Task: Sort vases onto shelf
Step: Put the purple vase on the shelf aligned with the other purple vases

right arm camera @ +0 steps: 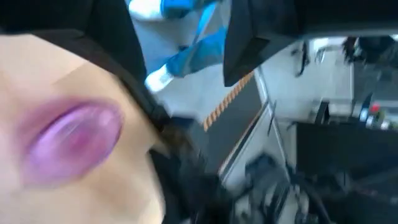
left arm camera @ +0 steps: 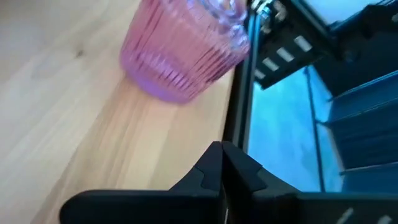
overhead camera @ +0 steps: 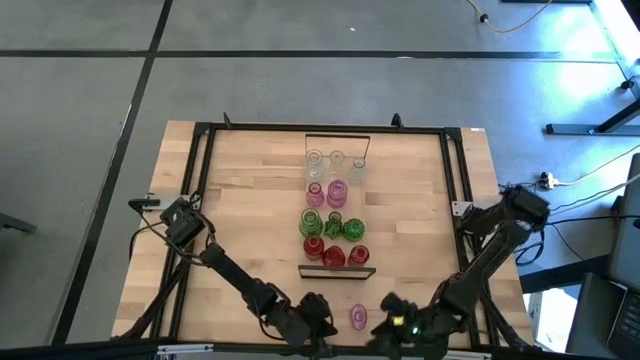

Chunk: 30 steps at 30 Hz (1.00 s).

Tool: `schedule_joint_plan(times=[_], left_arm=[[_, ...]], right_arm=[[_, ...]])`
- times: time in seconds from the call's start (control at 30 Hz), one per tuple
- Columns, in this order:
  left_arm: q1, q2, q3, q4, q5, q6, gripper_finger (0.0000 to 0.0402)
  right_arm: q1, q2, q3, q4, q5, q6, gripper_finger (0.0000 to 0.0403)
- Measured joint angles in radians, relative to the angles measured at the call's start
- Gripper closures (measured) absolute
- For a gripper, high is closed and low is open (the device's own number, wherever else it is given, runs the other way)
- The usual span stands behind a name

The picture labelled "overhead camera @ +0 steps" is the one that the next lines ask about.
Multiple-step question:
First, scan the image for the black looped cable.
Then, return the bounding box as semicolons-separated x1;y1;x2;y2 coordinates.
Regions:
514;234;547;267

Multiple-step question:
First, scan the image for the small pink glass vase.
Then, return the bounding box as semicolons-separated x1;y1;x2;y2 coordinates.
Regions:
305;181;326;209

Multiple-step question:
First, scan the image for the round pink ribbed vase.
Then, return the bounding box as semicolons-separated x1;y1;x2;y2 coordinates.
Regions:
326;179;350;210

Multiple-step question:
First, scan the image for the gray furniture foot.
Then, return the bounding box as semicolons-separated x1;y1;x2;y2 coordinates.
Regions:
0;212;39;235

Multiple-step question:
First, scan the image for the beige floor cable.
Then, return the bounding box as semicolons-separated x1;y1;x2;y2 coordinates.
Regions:
465;0;554;35

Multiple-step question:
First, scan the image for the clear acrylic tray frame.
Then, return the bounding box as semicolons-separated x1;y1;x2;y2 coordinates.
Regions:
297;132;377;281

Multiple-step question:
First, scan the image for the tall green ribbed vase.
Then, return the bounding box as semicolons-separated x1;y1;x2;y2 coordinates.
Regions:
298;207;325;239

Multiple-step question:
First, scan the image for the wide clear glass vase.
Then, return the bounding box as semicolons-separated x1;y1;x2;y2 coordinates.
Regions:
304;148;326;182

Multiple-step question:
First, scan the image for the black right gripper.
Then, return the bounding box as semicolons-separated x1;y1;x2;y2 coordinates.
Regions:
370;292;441;360

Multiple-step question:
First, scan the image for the dark gray box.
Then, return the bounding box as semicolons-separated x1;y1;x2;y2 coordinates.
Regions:
564;272;640;360

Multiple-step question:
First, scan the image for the clear bulbous glass vase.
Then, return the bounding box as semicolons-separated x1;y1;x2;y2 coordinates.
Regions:
348;157;368;186

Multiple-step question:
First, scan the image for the green faceted glass vase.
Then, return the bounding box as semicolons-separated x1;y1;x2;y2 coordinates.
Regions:
322;210;345;240

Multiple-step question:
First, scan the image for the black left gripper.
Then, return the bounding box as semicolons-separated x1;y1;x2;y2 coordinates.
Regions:
287;292;339;359

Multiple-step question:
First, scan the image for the black desk leg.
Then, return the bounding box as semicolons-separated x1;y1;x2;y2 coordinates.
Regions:
544;84;640;137

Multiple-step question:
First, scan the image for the wide red glass vase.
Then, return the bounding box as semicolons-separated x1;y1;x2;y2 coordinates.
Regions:
321;244;347;268

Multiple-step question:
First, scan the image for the silver metal bracket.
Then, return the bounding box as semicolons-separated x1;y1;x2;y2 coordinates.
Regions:
433;349;494;360
156;343;215;357

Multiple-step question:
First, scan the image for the round green glass vase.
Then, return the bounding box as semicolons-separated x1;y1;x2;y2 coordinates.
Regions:
342;217;367;243

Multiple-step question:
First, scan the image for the straight black cable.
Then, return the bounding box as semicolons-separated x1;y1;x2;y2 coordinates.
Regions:
573;213;640;224

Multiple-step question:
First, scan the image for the tall red ribbed vase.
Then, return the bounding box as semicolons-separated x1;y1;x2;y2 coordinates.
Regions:
302;235;325;262

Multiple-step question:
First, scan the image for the gray computer case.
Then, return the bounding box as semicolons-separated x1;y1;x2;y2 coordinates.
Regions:
606;152;640;294

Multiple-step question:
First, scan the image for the black rig beam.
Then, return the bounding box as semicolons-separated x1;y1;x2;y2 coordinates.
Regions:
0;337;640;360

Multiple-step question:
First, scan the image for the thick gray cable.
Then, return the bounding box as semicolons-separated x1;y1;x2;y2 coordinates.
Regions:
569;173;640;207

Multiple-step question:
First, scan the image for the black curved cable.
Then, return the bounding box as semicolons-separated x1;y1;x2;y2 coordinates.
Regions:
128;222;169;261

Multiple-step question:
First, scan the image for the pink ribbed cylinder vase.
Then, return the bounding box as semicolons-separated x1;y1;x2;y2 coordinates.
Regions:
350;303;369;331

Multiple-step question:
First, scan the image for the tall clear glass vase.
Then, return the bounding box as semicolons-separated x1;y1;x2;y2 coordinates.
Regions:
328;149;346;175

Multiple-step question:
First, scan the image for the thin white cable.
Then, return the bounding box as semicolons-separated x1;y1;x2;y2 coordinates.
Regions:
555;143;640;187

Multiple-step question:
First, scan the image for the black clamp lever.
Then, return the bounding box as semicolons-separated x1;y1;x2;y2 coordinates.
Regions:
127;198;164;214

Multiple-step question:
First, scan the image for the red ribbed cylinder vase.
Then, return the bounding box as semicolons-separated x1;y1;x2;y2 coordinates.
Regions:
347;243;371;267

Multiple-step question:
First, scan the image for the black metal table frame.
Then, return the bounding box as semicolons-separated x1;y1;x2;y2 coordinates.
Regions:
119;112;534;351

